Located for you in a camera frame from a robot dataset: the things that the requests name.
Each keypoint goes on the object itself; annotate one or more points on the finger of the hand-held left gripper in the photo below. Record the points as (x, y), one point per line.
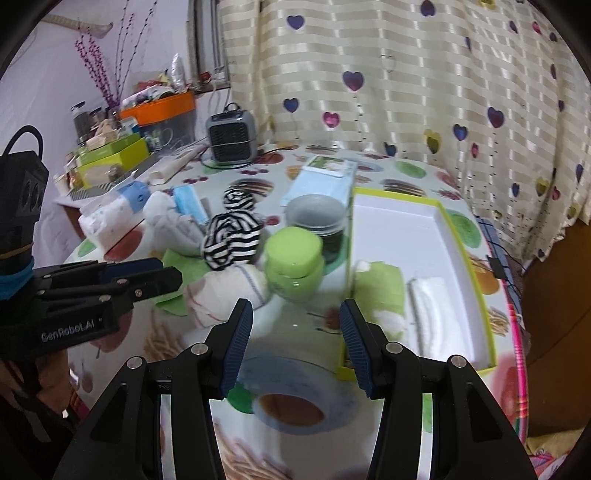
(134, 266)
(152, 281)

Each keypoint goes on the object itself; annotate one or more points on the balled black white striped sock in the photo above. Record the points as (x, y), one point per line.
(239, 199)

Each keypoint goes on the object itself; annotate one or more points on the brown wooden cabinet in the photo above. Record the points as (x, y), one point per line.
(558, 323)

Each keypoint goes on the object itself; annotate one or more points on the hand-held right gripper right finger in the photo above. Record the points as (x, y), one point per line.
(356, 346)

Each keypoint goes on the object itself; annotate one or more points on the white towel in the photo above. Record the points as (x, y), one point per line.
(436, 314)

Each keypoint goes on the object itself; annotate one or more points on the black power adapter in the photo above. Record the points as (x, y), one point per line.
(498, 267)

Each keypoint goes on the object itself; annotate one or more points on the heart print striped curtain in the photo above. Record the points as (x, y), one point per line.
(415, 92)

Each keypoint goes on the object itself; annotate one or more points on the green towel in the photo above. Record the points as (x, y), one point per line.
(381, 295)

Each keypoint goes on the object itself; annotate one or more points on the blue wet wipes pack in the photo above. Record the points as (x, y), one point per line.
(318, 184)

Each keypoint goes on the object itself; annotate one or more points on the chevron patterned tray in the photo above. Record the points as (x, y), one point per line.
(99, 188)

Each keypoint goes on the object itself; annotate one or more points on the stack of blue face masks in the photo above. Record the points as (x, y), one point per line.
(189, 203)

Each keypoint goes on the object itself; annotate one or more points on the pink hula hoop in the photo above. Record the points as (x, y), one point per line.
(519, 346)

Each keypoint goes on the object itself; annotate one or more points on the grey portable heater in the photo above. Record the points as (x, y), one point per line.
(231, 136)

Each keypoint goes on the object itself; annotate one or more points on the green cloth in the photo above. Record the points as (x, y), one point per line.
(178, 263)

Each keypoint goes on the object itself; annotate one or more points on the food print tablecloth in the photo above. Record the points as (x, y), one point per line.
(286, 406)

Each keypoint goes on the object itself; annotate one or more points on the cream towel with striped edge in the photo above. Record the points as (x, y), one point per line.
(231, 290)

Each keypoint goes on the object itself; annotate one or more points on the short glass jar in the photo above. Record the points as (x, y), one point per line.
(95, 116)

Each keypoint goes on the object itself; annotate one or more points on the long black white striped sock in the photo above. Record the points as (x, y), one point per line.
(231, 240)

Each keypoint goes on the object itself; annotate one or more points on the rolled white paper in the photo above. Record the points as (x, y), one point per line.
(178, 161)

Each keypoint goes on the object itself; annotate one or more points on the silver foil bag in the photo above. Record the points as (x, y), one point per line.
(177, 69)

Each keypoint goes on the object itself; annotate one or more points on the orange lidded storage box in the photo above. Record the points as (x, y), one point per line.
(159, 110)

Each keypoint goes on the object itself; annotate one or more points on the green lidded jar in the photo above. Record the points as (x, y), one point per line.
(293, 258)

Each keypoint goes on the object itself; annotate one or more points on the white box with green rim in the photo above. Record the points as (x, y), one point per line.
(415, 230)

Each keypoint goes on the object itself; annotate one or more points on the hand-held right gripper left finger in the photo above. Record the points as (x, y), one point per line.
(236, 346)

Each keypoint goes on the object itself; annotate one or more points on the purple decorative branches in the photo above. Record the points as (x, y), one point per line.
(99, 69)

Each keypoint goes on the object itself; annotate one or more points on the grey lidded clear jar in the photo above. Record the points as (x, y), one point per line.
(316, 212)

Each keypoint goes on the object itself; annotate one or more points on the dark green flat box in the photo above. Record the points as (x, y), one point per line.
(108, 146)

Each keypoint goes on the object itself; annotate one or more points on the grey white socks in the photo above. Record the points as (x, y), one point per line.
(184, 237)

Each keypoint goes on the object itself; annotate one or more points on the person's left hand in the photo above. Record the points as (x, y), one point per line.
(51, 383)

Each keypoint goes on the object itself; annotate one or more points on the lime green gift box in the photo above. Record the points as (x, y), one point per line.
(129, 156)

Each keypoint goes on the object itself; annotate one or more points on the white blue tissue pack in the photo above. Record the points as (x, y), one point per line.
(111, 217)

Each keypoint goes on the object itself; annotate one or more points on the tall glass jar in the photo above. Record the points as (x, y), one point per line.
(79, 120)

